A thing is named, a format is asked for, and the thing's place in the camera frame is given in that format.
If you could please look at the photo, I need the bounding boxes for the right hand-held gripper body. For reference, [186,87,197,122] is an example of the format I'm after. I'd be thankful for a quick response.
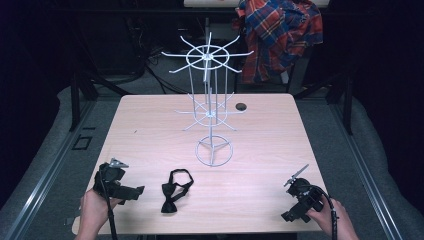
[283,163,325,218]

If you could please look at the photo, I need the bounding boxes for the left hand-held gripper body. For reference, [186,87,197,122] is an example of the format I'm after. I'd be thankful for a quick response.
[92,157,132,201]

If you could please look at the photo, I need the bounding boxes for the black bow tie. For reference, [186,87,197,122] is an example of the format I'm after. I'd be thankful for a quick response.
[160,168,195,215]

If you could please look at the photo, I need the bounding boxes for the white wire display rack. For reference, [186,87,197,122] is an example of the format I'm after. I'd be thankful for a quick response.
[161,31,255,168]

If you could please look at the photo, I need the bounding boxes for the person's right hand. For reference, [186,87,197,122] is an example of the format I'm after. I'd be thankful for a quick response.
[305,198,348,236]

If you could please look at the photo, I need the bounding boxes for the person's left hand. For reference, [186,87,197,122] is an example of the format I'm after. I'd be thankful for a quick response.
[79,187,124,232]

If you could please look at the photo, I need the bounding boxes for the black metal stand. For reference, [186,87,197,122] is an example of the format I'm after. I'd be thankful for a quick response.
[293,71,355,136]
[68,71,131,133]

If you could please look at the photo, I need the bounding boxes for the red blue plaid shirt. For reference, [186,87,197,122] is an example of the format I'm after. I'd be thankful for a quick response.
[232,0,325,85]

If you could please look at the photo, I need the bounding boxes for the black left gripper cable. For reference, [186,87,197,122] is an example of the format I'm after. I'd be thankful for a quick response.
[97,168,119,240]

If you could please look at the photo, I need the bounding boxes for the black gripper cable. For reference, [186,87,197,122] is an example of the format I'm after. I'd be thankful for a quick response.
[311,185,339,240]
[97,168,119,240]

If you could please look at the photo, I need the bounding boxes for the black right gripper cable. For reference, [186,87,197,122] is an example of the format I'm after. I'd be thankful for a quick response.
[311,185,339,240]

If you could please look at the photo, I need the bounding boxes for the metal floor rail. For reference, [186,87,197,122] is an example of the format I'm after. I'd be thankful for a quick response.
[328,101,404,240]
[0,99,98,240]

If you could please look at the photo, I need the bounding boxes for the black floor cables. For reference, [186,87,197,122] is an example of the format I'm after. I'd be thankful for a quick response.
[131,18,191,95]

